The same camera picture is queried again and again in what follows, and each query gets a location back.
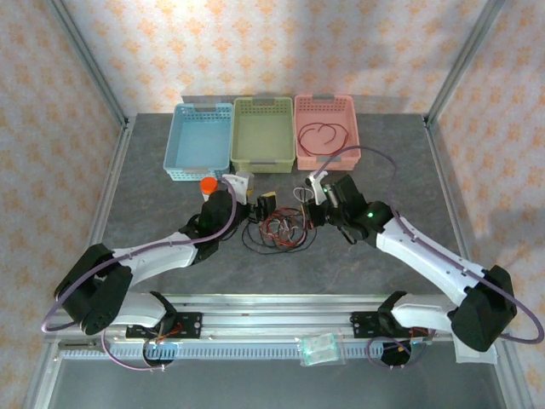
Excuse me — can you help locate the thin white cable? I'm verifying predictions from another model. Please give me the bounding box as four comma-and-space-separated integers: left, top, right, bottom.
263, 187, 316, 242

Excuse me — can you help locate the black cable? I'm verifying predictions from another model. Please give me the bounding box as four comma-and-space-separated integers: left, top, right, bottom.
241, 208, 317, 254

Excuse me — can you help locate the thin dark red cable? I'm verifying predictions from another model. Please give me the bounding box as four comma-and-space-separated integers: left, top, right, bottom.
296, 121, 349, 158

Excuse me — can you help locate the orange-capped pill bottle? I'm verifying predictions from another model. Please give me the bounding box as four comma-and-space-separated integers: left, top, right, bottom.
199, 177, 222, 202

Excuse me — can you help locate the green plastic basket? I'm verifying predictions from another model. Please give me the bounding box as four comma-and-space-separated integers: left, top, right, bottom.
229, 96, 297, 175

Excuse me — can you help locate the blue plastic basket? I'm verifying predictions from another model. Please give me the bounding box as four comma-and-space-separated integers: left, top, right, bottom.
163, 102, 235, 182

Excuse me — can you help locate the pink plastic basket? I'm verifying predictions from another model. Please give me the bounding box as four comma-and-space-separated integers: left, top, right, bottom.
293, 94, 362, 171

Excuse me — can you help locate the clear plastic parts bag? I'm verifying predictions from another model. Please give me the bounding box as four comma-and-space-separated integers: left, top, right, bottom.
295, 331, 346, 367

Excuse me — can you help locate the white cloth pouch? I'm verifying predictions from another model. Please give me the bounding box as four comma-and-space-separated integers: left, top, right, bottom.
453, 340, 498, 366

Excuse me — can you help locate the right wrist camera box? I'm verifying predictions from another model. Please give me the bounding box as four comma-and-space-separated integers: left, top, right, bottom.
305, 169, 330, 202

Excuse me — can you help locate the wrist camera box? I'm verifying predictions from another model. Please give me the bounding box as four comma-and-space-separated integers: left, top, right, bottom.
305, 169, 330, 202
221, 171, 256, 205

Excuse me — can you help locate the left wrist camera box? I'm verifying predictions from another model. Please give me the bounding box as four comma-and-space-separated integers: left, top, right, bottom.
221, 171, 256, 205

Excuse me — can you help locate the aluminium table side rail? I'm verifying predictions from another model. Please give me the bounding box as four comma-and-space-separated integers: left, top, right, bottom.
423, 114, 485, 274
67, 117, 136, 299

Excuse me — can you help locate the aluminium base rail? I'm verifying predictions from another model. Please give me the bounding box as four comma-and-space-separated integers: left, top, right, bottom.
46, 292, 510, 342

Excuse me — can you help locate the grey slotted cable duct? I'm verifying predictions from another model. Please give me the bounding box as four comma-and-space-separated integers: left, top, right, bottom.
57, 340, 427, 360

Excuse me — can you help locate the aluminium frame post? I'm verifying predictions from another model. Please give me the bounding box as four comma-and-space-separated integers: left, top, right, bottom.
45, 0, 131, 129
424, 0, 508, 127

